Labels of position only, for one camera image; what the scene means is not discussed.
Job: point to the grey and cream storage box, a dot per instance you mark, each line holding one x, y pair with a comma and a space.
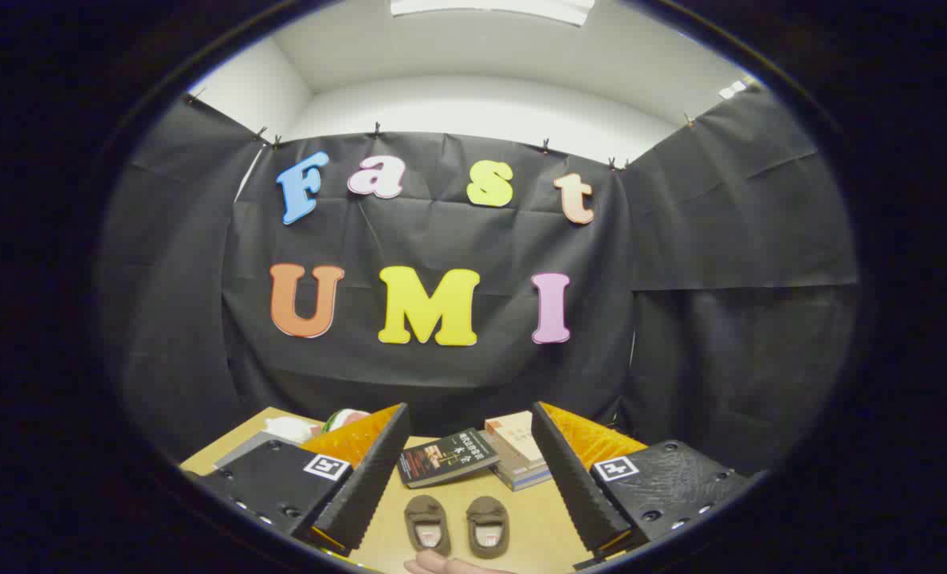
250, 448

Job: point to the white plush toy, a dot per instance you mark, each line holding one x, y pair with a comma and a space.
290, 429

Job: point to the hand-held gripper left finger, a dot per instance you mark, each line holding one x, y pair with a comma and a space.
362, 486

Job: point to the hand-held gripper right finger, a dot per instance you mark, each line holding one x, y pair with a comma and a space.
573, 478

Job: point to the watermelon slice plush toy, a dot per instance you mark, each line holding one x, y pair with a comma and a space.
344, 419

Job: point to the ceiling light panel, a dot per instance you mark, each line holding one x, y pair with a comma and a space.
489, 8
733, 89

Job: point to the brown fuzzy shoe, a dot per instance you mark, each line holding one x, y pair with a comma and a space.
488, 510
427, 510

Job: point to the black paperback book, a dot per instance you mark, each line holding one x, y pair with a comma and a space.
445, 461

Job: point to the blue-edged book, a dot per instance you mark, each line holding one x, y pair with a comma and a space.
521, 476

